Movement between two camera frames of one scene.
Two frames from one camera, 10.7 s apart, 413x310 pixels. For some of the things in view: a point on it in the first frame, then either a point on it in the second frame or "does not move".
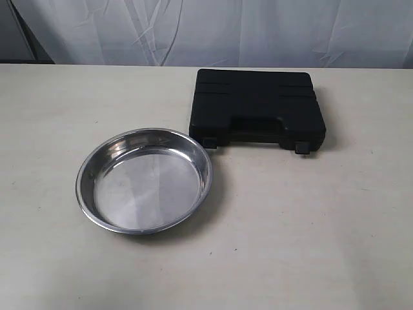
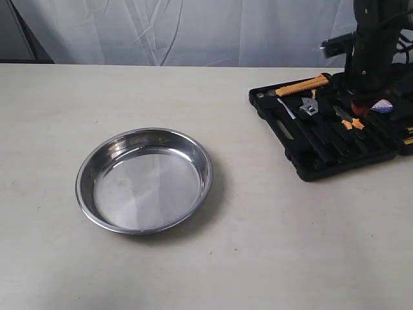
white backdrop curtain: (307, 33) does not move
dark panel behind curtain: (19, 44) does not move
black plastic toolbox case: (256, 106) → (326, 132)
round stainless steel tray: (143, 181) does not move
